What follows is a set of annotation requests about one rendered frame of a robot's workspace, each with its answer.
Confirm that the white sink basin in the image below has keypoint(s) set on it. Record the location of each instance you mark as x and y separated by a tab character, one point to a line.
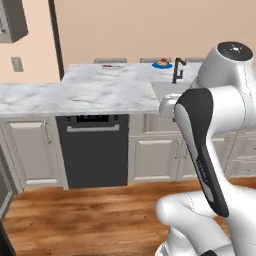
166	88

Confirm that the black tap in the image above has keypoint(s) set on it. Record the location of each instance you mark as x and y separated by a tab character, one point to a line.
175	71

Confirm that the grey wall socket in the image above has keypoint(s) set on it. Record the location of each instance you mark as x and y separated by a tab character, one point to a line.
17	64

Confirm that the white sink front panel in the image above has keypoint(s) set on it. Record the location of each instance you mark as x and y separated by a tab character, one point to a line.
156	123

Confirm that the dark grey dishwasher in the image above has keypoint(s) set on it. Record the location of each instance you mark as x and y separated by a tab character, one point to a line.
95	156

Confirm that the white drawer stack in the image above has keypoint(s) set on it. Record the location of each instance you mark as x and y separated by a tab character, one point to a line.
246	156

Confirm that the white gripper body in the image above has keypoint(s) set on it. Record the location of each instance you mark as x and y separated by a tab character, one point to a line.
167	106

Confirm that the grey wall cupboard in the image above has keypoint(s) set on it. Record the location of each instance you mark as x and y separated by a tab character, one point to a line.
13	20

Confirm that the white cupboard door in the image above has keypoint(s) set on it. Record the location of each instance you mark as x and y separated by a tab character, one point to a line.
226	153
155	159
31	151

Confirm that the dark vertical post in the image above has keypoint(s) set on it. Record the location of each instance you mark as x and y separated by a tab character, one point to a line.
57	40

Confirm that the dark grey appliance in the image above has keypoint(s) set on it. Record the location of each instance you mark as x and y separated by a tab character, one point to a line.
5	186

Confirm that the red and yellow food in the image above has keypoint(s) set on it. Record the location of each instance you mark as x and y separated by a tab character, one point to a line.
162	62

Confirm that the grey stool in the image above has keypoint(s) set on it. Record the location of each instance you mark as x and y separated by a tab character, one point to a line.
148	60
195	59
110	60

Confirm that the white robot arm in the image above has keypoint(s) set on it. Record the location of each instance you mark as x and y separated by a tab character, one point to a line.
230	106

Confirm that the blue plate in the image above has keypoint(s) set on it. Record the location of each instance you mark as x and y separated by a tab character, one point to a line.
156	65

